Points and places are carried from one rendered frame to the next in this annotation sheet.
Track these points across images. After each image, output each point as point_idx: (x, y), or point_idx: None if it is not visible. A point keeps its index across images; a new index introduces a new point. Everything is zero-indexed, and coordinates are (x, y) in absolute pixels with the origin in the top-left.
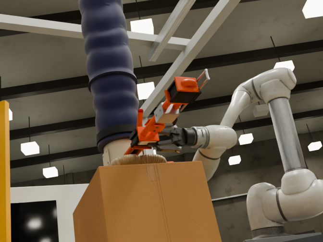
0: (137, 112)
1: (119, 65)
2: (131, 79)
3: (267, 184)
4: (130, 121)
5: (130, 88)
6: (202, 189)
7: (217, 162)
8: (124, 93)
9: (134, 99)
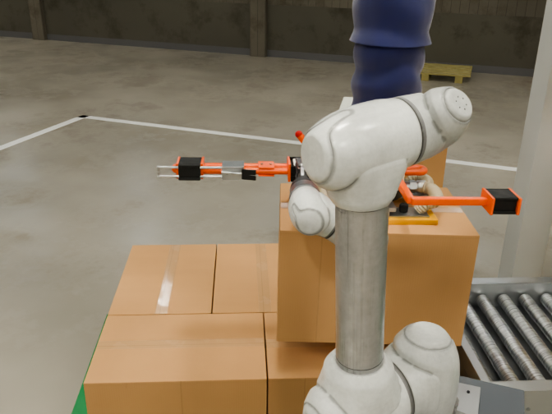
0: None
1: (355, 26)
2: (366, 49)
3: (400, 338)
4: None
5: (361, 68)
6: (278, 259)
7: (333, 242)
8: (351, 78)
9: (360, 89)
